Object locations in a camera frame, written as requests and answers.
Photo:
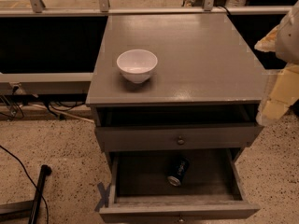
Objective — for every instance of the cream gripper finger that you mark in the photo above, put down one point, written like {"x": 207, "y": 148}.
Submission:
{"x": 268, "y": 43}
{"x": 281, "y": 92}

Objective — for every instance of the blue pepsi can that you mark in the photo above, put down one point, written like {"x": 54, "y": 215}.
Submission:
{"x": 177, "y": 171}

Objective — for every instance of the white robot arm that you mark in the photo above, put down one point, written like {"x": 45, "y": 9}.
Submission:
{"x": 287, "y": 44}

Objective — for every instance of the open middle grey drawer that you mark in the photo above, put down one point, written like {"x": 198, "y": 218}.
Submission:
{"x": 140, "y": 192}

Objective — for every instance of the grey wooden drawer cabinet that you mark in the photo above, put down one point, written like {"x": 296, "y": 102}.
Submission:
{"x": 205, "y": 75}

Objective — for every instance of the top grey drawer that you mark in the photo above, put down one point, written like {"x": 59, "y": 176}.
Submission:
{"x": 119, "y": 139}

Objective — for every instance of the white ceramic bowl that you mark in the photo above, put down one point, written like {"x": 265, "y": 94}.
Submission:
{"x": 137, "y": 65}

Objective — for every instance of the blue tape cross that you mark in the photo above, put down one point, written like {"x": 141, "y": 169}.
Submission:
{"x": 104, "y": 200}

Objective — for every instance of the black metal stand leg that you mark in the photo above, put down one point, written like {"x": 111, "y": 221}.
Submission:
{"x": 30, "y": 208}

